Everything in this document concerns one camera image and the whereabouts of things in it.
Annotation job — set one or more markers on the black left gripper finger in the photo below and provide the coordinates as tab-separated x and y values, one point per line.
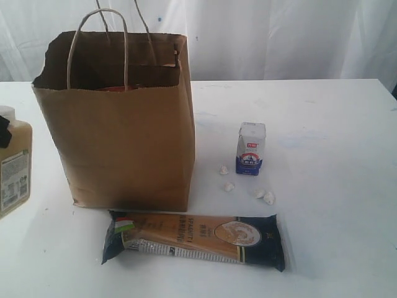
5	135

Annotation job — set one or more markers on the small white blue milk carton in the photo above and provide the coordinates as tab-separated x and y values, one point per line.
250	148

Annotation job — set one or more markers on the white garlic clove lower left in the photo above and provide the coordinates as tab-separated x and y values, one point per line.
228	187

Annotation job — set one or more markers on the white garlic clove far left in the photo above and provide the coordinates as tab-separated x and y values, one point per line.
223	170

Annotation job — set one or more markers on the yellow grain plastic bottle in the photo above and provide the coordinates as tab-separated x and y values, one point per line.
16	163

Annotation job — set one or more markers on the kraft pouch with orange label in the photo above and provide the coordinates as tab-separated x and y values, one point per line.
118	88

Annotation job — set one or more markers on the spaghetti pack dark blue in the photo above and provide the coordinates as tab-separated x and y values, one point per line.
237	240

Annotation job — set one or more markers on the white backdrop curtain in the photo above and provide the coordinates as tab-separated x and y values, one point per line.
227	40

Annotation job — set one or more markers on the brown paper shopping bag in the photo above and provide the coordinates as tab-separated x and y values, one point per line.
121	150

